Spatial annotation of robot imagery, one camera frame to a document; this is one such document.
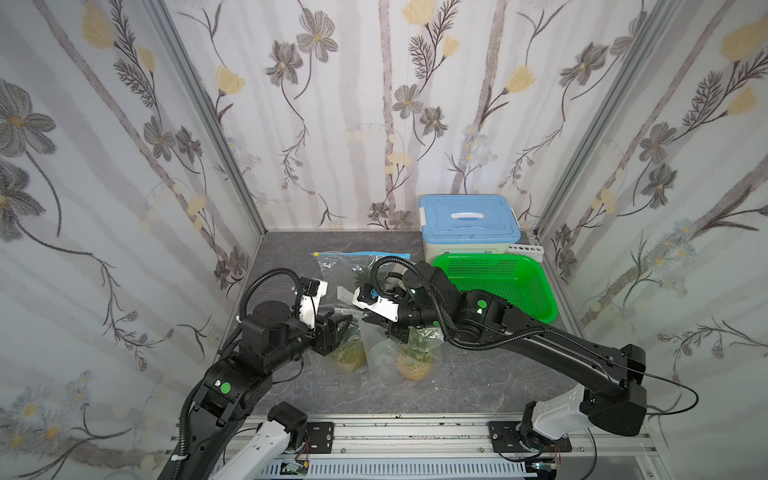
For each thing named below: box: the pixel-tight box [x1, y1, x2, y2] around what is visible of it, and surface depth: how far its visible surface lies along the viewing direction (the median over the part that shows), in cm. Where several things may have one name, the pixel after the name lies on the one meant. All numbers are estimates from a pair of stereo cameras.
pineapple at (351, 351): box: [335, 320, 367, 373], surface depth 73 cm
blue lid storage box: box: [419, 194, 522, 263], surface depth 103 cm
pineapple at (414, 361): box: [398, 326, 434, 381], surface depth 74 cm
